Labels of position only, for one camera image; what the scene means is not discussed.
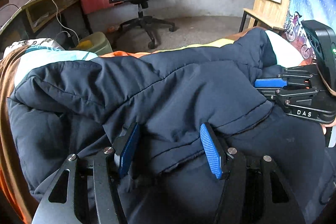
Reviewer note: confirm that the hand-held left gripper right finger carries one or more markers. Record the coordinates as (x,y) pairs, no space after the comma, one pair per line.
(212,153)

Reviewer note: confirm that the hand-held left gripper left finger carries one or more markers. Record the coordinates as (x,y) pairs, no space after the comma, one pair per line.
(128,150)

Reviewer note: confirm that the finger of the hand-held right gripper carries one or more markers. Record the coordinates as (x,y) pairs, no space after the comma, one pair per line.
(270,82)
(294,96)

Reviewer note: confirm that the dark navy padded jacket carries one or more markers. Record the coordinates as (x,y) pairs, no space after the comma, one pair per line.
(157,87)

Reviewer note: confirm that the person's right hand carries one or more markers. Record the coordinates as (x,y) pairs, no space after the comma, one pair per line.
(328,127)

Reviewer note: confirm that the small wooden table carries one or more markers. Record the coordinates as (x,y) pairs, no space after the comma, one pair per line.
(265,11)

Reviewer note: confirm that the green plastic basin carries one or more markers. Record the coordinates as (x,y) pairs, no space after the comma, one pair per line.
(98,43)

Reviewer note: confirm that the wooden desk with shelves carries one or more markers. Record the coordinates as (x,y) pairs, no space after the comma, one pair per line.
(68,11)

